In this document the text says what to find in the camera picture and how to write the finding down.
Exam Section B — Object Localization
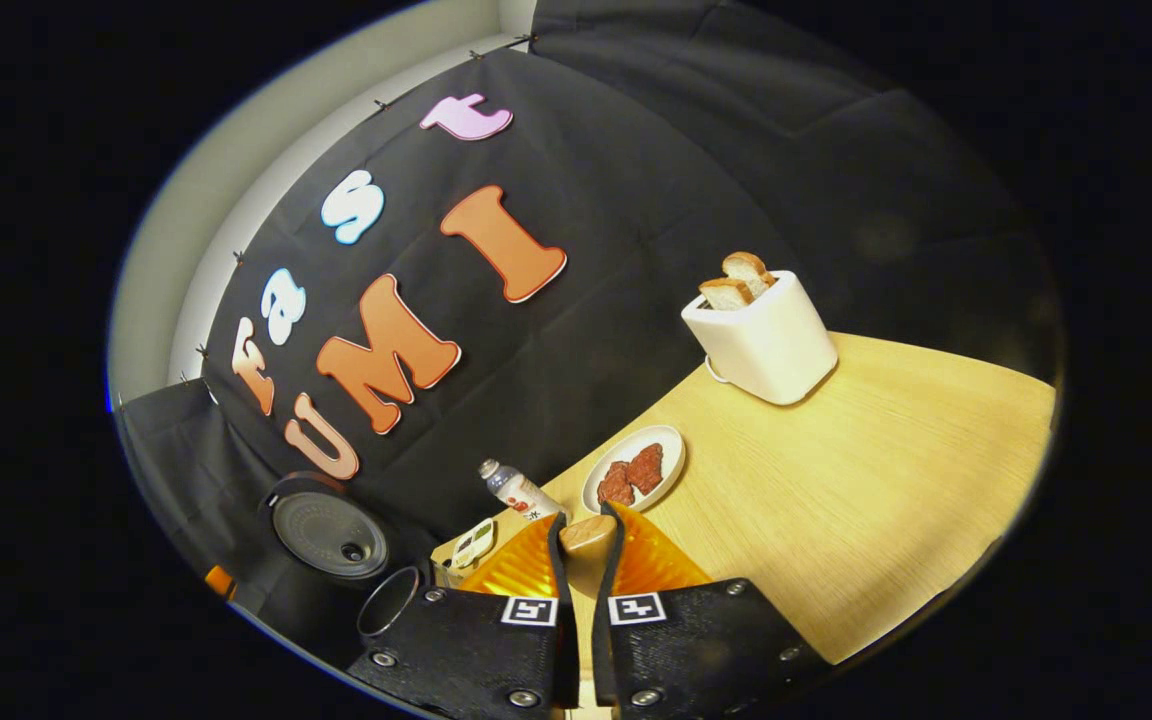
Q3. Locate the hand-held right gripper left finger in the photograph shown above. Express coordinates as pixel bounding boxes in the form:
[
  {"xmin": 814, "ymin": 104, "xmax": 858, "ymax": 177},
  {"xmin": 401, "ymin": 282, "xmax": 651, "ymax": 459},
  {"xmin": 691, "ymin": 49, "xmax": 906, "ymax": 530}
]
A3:
[{"xmin": 348, "ymin": 512, "xmax": 579, "ymax": 716}]

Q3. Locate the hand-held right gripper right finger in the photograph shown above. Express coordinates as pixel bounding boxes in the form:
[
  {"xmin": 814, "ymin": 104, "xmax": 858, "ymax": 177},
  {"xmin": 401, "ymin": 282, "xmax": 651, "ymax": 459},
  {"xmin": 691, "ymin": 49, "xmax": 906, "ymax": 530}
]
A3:
[{"xmin": 593, "ymin": 500, "xmax": 832, "ymax": 719}]

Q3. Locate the wooden spoon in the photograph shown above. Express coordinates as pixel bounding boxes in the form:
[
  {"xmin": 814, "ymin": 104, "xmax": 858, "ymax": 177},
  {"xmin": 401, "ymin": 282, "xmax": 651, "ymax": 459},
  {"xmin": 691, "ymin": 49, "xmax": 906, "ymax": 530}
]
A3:
[{"xmin": 558, "ymin": 514, "xmax": 620, "ymax": 599}]

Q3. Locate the dark grey rice cooker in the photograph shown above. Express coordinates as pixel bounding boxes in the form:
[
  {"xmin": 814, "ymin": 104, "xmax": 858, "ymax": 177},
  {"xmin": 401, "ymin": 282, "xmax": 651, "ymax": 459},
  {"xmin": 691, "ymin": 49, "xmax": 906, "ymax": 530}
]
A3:
[{"xmin": 258, "ymin": 472, "xmax": 437, "ymax": 641}]

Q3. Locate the white divided seasoning dish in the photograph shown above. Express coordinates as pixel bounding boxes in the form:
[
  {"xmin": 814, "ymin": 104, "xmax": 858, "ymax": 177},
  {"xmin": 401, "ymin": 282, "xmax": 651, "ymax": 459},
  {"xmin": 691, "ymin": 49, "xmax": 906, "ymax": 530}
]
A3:
[{"xmin": 448, "ymin": 517, "xmax": 497, "ymax": 571}]

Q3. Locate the red meat piece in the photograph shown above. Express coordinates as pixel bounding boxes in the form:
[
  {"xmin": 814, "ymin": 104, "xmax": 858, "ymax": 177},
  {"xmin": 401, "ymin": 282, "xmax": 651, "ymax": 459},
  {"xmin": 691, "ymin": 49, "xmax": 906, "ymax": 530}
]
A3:
[
  {"xmin": 626, "ymin": 443, "xmax": 665, "ymax": 496},
  {"xmin": 597, "ymin": 461, "xmax": 637, "ymax": 507}
]

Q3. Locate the clear drink bottle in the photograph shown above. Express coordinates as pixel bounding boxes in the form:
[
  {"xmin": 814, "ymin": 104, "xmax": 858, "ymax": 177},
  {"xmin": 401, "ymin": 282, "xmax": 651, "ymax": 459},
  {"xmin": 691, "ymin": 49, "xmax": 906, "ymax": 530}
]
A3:
[{"xmin": 478, "ymin": 459, "xmax": 569, "ymax": 523}]

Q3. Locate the white oval plate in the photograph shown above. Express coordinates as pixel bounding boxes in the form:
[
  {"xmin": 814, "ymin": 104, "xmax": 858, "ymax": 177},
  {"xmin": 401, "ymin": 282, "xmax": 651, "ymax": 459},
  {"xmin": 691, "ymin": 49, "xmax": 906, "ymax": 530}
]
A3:
[{"xmin": 581, "ymin": 425, "xmax": 686, "ymax": 515}]

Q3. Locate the white toaster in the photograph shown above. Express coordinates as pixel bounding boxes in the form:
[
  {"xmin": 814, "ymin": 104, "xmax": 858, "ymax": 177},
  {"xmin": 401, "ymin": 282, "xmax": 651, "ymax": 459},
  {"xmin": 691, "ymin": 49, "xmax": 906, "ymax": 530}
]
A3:
[{"xmin": 681, "ymin": 270, "xmax": 839, "ymax": 407}]

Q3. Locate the black backdrop cloth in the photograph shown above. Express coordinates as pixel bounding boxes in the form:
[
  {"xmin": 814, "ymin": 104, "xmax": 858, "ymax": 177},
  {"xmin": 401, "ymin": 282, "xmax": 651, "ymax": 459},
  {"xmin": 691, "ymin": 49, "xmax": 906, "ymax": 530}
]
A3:
[{"xmin": 116, "ymin": 0, "xmax": 1062, "ymax": 681}]

